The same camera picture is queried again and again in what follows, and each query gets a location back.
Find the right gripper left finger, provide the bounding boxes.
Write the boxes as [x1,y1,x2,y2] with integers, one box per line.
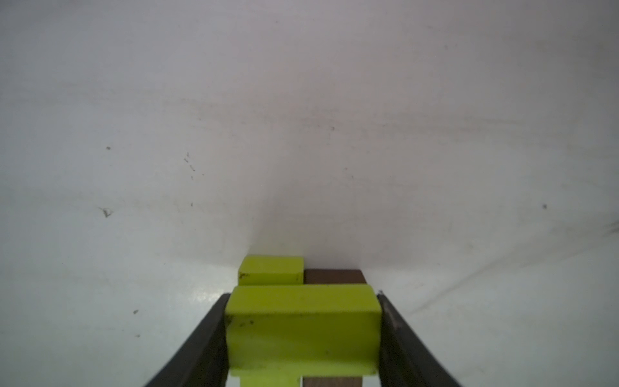
[146,293,230,387]

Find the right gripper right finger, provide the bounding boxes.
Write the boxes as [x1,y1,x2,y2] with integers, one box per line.
[377,293,460,387]

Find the lime green long block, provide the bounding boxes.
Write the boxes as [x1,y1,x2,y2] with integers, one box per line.
[224,284,382,378]

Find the dark brown wood block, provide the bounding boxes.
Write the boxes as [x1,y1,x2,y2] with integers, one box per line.
[302,269,366,387]

